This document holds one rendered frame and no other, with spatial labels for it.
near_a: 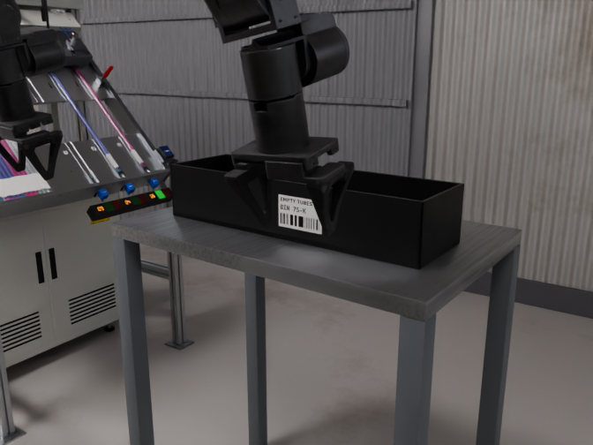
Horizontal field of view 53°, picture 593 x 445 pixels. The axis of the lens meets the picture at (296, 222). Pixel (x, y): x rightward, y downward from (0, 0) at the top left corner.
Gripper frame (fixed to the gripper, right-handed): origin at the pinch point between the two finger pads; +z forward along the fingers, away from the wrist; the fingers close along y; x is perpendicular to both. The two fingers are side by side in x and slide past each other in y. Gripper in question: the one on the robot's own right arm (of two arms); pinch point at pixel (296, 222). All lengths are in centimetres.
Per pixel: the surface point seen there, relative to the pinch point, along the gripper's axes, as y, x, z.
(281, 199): 25.8, -29.9, 12.3
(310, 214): 19.4, -29.3, 14.3
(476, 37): 55, -224, 17
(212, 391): 96, -60, 106
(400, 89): 89, -214, 38
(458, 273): -7.3, -29.5, 21.5
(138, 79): 274, -212, 29
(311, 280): 11.6, -16.5, 19.1
